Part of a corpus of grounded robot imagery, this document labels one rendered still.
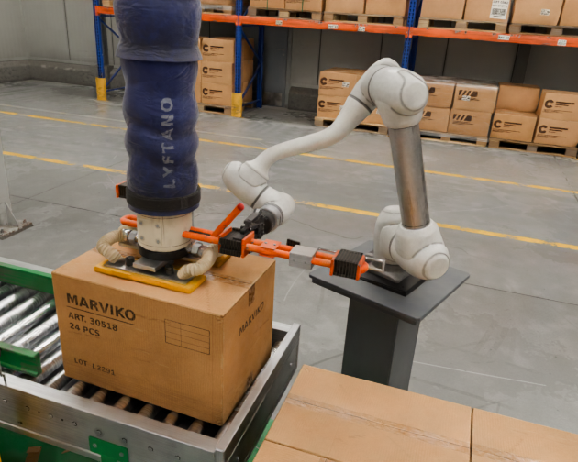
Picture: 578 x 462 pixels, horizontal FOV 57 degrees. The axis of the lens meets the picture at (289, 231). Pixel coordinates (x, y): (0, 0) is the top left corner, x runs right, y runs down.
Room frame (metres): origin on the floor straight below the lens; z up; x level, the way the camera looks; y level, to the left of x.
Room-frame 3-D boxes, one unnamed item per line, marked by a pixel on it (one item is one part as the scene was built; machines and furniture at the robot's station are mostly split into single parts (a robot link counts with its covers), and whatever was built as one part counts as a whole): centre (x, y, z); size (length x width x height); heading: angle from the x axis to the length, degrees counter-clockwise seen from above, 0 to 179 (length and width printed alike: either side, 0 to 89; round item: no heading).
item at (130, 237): (1.55, 0.40, 1.02); 0.34 x 0.25 x 0.06; 72
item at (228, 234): (1.48, 0.16, 1.08); 0.10 x 0.08 x 0.06; 162
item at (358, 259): (1.36, -0.17, 1.08); 0.08 x 0.07 x 0.05; 72
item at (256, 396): (1.44, 0.05, 0.58); 0.70 x 0.03 x 0.06; 163
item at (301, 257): (1.41, -0.05, 1.07); 0.07 x 0.07 x 0.04; 72
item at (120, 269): (1.46, 0.43, 0.98); 0.34 x 0.10 x 0.05; 72
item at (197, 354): (1.55, 0.39, 0.75); 0.60 x 0.40 x 0.40; 71
